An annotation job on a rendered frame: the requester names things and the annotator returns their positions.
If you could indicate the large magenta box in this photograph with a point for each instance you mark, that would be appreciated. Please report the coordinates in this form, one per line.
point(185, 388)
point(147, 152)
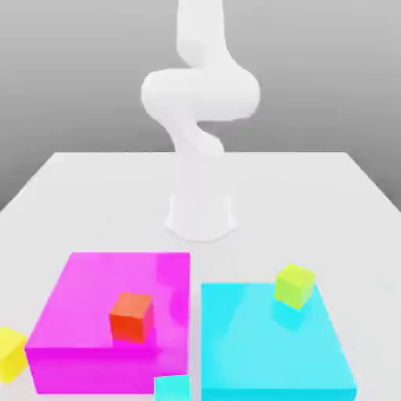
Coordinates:
point(94, 288)

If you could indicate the small cyan cube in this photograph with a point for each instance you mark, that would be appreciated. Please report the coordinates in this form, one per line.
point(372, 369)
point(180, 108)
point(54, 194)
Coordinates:
point(172, 388)

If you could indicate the small lime green cube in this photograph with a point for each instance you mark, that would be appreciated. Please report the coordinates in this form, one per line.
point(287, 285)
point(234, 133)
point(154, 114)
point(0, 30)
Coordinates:
point(294, 285)

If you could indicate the small red cube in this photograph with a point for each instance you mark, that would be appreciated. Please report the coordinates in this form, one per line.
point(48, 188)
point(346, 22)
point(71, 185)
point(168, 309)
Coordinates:
point(130, 322)

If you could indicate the small yellow cube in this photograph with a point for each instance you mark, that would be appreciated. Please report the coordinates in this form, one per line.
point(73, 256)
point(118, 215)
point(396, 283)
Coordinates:
point(11, 352)

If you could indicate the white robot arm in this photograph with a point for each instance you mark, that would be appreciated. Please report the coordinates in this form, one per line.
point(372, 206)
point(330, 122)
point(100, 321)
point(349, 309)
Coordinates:
point(200, 91)

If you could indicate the large cyan box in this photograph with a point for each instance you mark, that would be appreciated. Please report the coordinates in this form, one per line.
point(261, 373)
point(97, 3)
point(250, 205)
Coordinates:
point(269, 344)

